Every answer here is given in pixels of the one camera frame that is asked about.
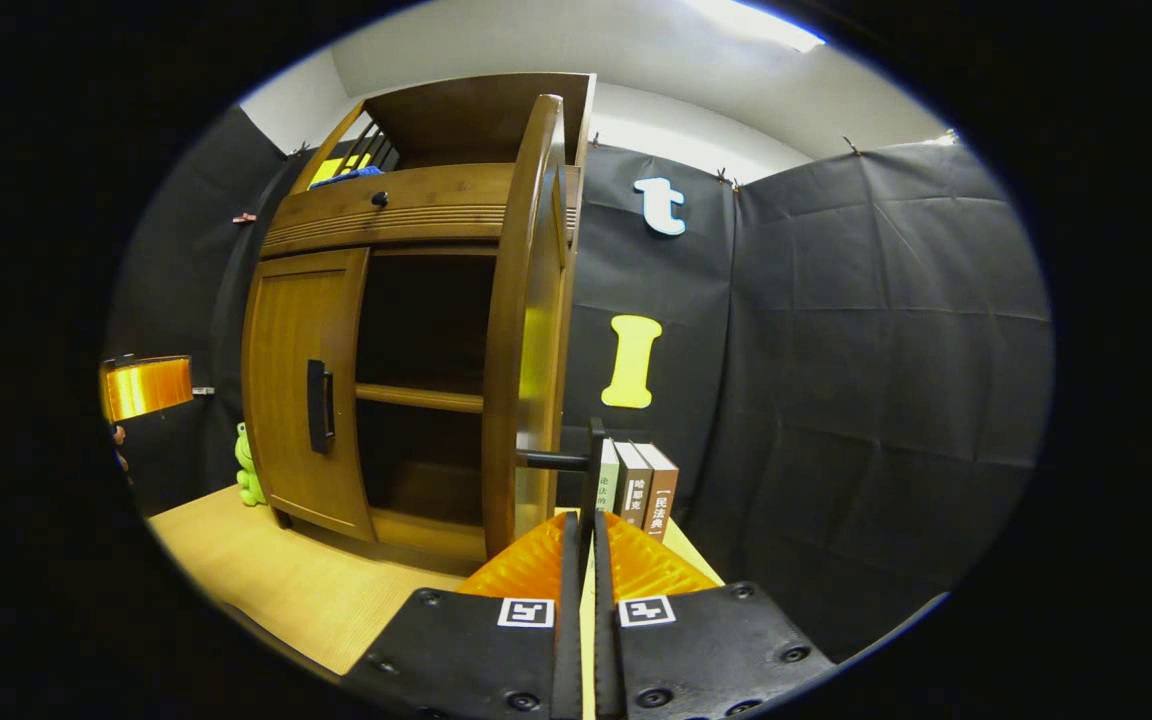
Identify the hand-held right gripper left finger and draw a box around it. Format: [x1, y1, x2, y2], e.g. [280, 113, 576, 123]
[341, 510, 584, 720]

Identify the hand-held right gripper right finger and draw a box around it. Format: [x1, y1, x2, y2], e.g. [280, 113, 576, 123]
[593, 510, 837, 720]

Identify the wooden shoe cabinet door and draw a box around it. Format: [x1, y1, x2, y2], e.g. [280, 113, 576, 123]
[481, 94, 579, 561]
[241, 247, 377, 544]

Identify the wooden double-door shoe cabinet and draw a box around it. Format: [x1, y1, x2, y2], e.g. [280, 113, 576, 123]
[241, 72, 597, 566]

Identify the wooden cabinet shelf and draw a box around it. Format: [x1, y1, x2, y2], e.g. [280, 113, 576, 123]
[354, 383, 487, 415]

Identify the wooden cabinet drawer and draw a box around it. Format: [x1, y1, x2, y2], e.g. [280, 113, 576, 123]
[258, 163, 582, 259]

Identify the green frog toy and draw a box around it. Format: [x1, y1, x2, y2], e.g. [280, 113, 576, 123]
[234, 421, 267, 508]

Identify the reddish brown book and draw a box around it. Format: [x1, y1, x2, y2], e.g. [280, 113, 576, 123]
[641, 444, 680, 543]

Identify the white spine book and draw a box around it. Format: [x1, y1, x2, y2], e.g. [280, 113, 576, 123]
[596, 438, 621, 516]

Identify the black backdrop cloth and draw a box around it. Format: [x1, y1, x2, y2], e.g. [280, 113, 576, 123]
[104, 105, 1055, 666]

